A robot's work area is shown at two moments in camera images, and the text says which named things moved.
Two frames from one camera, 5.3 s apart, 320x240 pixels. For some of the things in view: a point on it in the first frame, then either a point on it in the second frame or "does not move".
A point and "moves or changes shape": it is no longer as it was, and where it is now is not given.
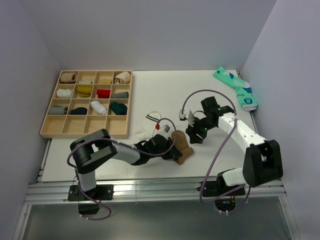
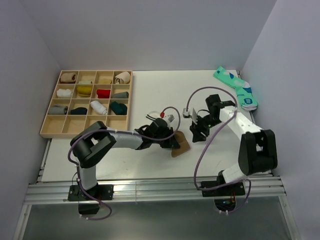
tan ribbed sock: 179,141 moves or changes shape
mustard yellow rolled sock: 84,91 does not move
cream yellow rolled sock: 104,81 does not move
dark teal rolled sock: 118,108 does not move
